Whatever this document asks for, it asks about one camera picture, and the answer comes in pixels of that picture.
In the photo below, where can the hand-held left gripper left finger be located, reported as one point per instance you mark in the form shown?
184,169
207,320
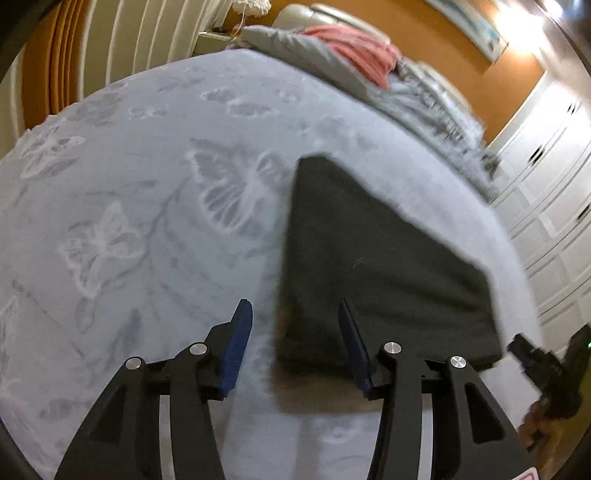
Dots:
235,350

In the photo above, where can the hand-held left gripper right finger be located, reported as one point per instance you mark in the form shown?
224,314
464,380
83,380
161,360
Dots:
358,355

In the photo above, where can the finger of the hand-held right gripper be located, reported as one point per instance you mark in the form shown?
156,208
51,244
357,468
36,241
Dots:
526,353

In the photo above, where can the black pants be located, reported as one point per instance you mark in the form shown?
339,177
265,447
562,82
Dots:
369,258

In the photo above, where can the person's right hand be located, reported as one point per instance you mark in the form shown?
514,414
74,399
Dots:
535,424

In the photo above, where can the white panelled wardrobe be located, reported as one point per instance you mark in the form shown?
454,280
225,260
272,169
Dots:
554,184

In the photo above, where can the grey butterfly bedspread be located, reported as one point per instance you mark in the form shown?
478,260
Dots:
138,184

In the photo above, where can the red cloth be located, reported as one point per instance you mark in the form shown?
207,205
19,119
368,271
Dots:
360,50

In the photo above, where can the grey duvet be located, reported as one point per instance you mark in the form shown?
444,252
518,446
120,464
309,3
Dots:
300,50

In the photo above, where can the bedside table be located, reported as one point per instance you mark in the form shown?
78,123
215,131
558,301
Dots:
214,41

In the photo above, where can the cream curtain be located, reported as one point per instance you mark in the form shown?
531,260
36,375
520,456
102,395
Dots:
138,37
11,115

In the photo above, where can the orange curtain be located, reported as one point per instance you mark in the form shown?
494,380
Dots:
51,69

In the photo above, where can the white bedside lamp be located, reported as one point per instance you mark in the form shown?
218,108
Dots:
251,7

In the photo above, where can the framed wall picture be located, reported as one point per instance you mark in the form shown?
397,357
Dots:
480,32

